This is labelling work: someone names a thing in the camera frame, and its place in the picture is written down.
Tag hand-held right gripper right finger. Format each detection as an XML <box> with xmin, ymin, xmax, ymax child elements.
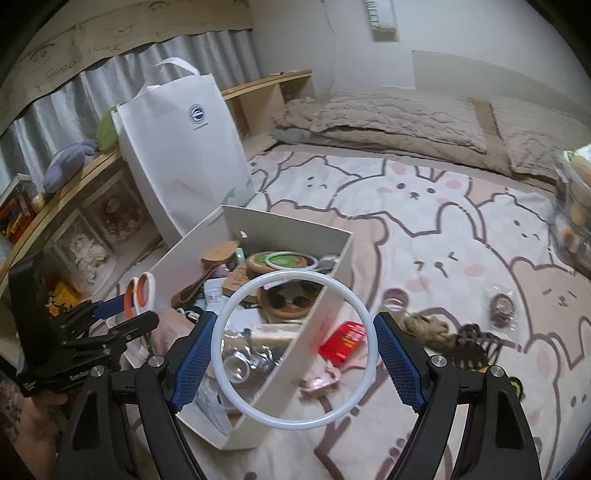
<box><xmin>373</xmin><ymin>312</ymin><xmax>542</xmax><ymax>480</ymax></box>

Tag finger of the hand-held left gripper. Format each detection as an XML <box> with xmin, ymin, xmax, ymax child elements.
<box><xmin>60</xmin><ymin>310</ymin><xmax>161</xmax><ymax>356</ymax></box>
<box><xmin>55</xmin><ymin>295</ymin><xmax>132</xmax><ymax>330</ymax></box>

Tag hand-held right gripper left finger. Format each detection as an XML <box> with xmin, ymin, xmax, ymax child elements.
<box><xmin>54</xmin><ymin>313</ymin><xmax>218</xmax><ymax>480</ymax></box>

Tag orange-handled scissors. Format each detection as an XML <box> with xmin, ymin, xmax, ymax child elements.
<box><xmin>124</xmin><ymin>271</ymin><xmax>157</xmax><ymax>319</ymax></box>

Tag large white silicone ring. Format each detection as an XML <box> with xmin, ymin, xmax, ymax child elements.
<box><xmin>211</xmin><ymin>270</ymin><xmax>376</xmax><ymax>431</ymax></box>

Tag white cardboard box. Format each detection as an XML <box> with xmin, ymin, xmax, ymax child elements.
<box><xmin>147</xmin><ymin>204</ymin><xmax>355</xmax><ymax>450</ymax></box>

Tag person's left hand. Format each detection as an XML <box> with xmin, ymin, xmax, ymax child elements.
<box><xmin>14</xmin><ymin>392</ymin><xmax>75</xmax><ymax>446</ymax></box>

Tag clear plastic bottle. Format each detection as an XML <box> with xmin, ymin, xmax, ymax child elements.
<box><xmin>222</xmin><ymin>328</ymin><xmax>278</xmax><ymax>384</ymax></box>

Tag red packet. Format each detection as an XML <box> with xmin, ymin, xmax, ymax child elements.
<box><xmin>318</xmin><ymin>320</ymin><xmax>368</xmax><ymax>365</ymax></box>

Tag small beige tape roll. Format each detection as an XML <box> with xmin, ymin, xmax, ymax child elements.
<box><xmin>381</xmin><ymin>288</ymin><xmax>411</xmax><ymax>315</ymax></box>

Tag clear storage drawers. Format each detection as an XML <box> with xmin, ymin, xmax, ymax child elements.
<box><xmin>46</xmin><ymin>171</ymin><xmax>155</xmax><ymax>287</ymax></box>

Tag black hair claw clip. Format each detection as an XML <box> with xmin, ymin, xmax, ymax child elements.
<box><xmin>450</xmin><ymin>323</ymin><xmax>504</xmax><ymax>370</ymax></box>

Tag round wooden panda face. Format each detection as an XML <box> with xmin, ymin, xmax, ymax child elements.
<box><xmin>259</xmin><ymin>281</ymin><xmax>324</xmax><ymax>319</ymax></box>

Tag tape roll in clear bag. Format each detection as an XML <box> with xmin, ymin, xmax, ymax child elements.
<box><xmin>487</xmin><ymin>291</ymin><xmax>518</xmax><ymax>329</ymax></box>

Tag printed blanket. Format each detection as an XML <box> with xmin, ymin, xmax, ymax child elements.
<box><xmin>92</xmin><ymin>143</ymin><xmax>591</xmax><ymax>480</ymax></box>

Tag purple plush toy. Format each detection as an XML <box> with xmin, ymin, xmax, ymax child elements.
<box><xmin>43</xmin><ymin>140</ymin><xmax>100</xmax><ymax>193</ymax></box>

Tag white tote bag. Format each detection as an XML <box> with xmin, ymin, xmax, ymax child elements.
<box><xmin>111</xmin><ymin>58</ymin><xmax>254</xmax><ymax>247</ymax></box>

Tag green plush toy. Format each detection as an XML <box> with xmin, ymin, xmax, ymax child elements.
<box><xmin>96</xmin><ymin>108</ymin><xmax>122</xmax><ymax>151</ymax></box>

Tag grey curtain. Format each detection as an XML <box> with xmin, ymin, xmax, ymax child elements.
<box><xmin>0</xmin><ymin>28</ymin><xmax>262</xmax><ymax>185</ymax></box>

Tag clear plastic storage bin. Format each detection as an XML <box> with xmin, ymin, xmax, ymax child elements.
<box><xmin>551</xmin><ymin>148</ymin><xmax>591</xmax><ymax>273</ymax></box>

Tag beige quilted pillow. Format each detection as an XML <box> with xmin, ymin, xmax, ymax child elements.
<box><xmin>489</xmin><ymin>96</ymin><xmax>591</xmax><ymax>178</ymax></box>
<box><xmin>309</xmin><ymin>92</ymin><xmax>489</xmax><ymax>154</ymax></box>

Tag wooden bedside shelf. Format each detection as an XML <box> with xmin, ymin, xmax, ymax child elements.
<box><xmin>0</xmin><ymin>69</ymin><xmax>315</xmax><ymax>324</ymax></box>

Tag beige printed valance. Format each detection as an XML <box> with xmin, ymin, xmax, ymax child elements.
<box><xmin>0</xmin><ymin>0</ymin><xmax>254</xmax><ymax>121</ymax></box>

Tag white headboard panel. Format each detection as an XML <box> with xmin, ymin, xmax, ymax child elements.
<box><xmin>411</xmin><ymin>50</ymin><xmax>591</xmax><ymax>100</ymax></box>

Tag braided rope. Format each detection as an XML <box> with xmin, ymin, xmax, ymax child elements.
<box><xmin>399</xmin><ymin>311</ymin><xmax>451</xmax><ymax>352</ymax></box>

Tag white wall hanging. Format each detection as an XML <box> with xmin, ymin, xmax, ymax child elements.
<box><xmin>365</xmin><ymin>0</ymin><xmax>398</xmax><ymax>31</ymax></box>

